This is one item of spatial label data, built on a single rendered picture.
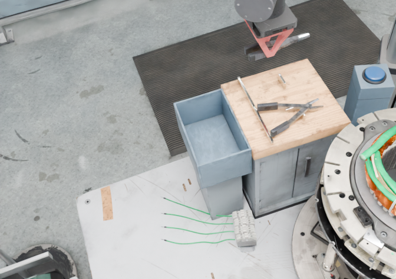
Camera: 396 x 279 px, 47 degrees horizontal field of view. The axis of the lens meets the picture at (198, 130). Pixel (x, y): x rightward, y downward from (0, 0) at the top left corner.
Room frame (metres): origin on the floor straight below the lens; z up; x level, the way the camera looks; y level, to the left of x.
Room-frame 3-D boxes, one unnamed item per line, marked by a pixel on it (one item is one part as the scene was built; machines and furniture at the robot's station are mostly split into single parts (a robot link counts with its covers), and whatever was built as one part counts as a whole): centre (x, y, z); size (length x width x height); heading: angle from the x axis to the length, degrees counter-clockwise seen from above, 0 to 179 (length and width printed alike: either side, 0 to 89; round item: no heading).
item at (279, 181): (0.57, -0.18, 0.91); 0.19 x 0.19 x 0.26; 10
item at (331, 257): (0.32, -0.22, 0.91); 0.02 x 0.02 x 0.21
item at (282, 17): (0.61, -0.15, 1.30); 0.10 x 0.07 x 0.07; 10
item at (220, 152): (0.55, -0.03, 0.92); 0.17 x 0.11 x 0.28; 10
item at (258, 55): (0.60, -0.13, 1.19); 0.04 x 0.01 x 0.02; 101
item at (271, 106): (0.55, -0.14, 1.09); 0.04 x 0.01 x 0.02; 85
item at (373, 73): (0.63, -0.39, 1.04); 0.04 x 0.04 x 0.01
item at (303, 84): (0.58, -0.18, 1.05); 0.20 x 0.19 x 0.02; 100
